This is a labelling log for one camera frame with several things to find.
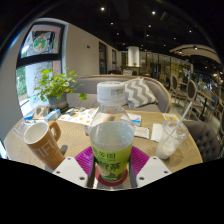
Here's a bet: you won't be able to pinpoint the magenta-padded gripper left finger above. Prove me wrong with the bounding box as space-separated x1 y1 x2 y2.
52 145 96 188

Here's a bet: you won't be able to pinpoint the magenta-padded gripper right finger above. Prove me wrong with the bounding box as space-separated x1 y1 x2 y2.
129 145 173 188

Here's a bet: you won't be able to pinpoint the clear green-labelled drink bottle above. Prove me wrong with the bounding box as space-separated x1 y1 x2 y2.
88 80 135 183

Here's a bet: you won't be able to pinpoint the clear plastic cup with straw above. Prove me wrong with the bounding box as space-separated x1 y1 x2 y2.
155 100 194 160

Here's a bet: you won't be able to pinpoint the tan lettered mug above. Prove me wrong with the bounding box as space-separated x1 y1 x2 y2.
23 120 65 171

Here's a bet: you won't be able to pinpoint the white leaflet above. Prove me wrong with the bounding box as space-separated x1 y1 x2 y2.
133 126 150 140

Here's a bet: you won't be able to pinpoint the white and blue packet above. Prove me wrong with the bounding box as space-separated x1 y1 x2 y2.
128 113 143 127

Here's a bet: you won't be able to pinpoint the colourful printed magazine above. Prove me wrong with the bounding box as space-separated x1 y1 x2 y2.
58 106 100 127

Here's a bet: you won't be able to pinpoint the yellow square card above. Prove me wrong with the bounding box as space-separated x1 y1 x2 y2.
162 113 180 122

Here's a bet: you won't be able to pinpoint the light blue small box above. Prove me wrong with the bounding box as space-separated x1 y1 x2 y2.
44 108 62 122

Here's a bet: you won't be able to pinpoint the grey tufted armchair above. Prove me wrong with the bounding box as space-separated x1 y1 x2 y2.
181 119 221 163

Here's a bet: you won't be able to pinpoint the brown cardboard stand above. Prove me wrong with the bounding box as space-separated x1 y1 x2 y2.
32 104 51 120

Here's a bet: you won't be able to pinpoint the grey upholstered sofa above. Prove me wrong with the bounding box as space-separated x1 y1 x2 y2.
66 73 173 114

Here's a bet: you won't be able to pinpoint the grey chevron pillow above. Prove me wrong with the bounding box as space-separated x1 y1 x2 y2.
123 77 159 108

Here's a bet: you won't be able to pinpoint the green potted plant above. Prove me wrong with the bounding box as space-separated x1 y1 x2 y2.
33 67 88 113

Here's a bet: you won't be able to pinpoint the group of dining chairs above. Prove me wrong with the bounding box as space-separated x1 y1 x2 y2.
168 74 224 134

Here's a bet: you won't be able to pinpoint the colourful food poster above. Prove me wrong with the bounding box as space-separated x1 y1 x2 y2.
20 24 64 58

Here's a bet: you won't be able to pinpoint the ceiling spot lights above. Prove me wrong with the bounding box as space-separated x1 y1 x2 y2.
99 5 218 76

